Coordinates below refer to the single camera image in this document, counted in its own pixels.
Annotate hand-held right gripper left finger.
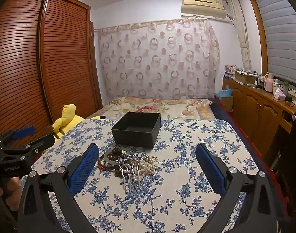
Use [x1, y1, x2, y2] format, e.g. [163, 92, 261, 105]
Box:
[18, 143, 100, 233]

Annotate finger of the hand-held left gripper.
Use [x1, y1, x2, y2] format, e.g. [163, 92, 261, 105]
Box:
[0, 126, 36, 143]
[0, 134, 56, 160]

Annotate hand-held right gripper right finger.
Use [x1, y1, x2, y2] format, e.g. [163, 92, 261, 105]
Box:
[195, 144, 278, 233]

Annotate red string bracelet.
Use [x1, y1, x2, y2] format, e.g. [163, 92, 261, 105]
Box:
[98, 155, 115, 172]

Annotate grey-green bangle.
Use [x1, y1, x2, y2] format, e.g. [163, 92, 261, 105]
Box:
[104, 150, 125, 166]

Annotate brown wooden bead bracelet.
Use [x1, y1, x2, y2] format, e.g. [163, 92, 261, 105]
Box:
[106, 147, 129, 178]

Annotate silver wavy hair comb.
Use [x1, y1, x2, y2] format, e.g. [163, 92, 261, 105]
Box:
[121, 160, 141, 193]

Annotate black square storage box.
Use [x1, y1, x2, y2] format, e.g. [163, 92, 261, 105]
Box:
[111, 112, 161, 149]

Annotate white pearl necklace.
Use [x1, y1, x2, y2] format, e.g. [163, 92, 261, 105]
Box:
[128, 155, 158, 178]

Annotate person's left hand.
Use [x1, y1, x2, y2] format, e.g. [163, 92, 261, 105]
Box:
[0, 177, 23, 208]

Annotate yellow plush toy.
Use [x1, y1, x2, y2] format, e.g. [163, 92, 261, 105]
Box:
[51, 104, 107, 142]

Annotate blue floral tablecloth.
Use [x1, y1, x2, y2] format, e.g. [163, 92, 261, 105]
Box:
[19, 119, 267, 233]

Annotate slatted wooden wardrobe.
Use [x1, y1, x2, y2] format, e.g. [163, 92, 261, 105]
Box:
[0, 0, 103, 148]

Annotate long wooden cabinet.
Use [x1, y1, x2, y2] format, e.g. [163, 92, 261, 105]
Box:
[222, 76, 296, 151]

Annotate floral bedspread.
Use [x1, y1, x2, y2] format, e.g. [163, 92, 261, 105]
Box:
[86, 97, 216, 120]

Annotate blue plastic bag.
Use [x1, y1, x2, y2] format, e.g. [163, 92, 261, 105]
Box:
[215, 85, 234, 99]

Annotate dark furniture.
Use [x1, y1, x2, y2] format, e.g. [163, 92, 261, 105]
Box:
[270, 116, 296, 220]

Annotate open cardboard box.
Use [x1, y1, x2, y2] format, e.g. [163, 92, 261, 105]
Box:
[234, 71, 257, 85]

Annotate pile of patterned cloth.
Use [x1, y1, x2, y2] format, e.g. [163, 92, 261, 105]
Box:
[224, 65, 239, 78]

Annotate pink tissue box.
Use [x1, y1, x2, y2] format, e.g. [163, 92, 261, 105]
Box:
[274, 89, 287, 101]

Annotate pink thermos jug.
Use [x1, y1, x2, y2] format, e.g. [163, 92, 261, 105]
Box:
[264, 73, 275, 93]

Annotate circle-patterned pillow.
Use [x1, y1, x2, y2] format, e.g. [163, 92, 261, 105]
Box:
[96, 19, 221, 100]

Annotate tied beige curtain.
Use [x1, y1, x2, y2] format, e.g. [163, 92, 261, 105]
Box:
[226, 0, 253, 71]

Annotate grey window blind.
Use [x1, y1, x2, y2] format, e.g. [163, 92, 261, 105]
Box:
[255, 0, 296, 86]

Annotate cream wall air conditioner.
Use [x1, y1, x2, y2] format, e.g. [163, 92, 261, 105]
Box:
[181, 0, 228, 19]

